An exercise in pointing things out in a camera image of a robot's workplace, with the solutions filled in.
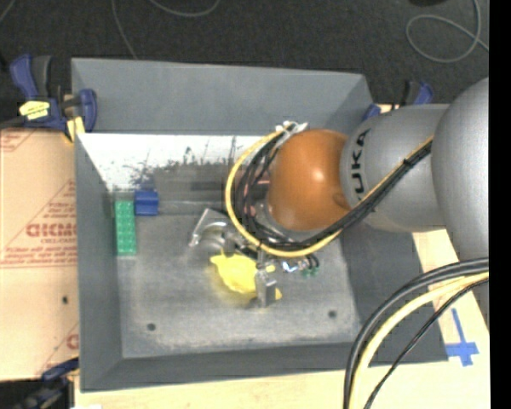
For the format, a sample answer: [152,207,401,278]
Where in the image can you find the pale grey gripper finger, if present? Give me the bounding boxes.
[254,269,278,308]

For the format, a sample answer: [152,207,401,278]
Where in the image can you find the yellow toy fruit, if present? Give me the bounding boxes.
[209,252,284,308]

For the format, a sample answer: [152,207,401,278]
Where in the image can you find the silver metal curved piece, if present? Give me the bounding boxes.
[188,208,240,255]

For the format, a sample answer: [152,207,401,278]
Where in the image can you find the grey metal bin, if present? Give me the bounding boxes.
[70,56,449,391]

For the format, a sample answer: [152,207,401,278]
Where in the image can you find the blue block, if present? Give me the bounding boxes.
[134,189,160,217]

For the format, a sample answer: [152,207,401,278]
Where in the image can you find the green studded flat block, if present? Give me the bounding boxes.
[112,198,139,257]

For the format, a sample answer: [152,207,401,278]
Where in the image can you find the brown cardboard board, red print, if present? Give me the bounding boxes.
[0,127,82,383]

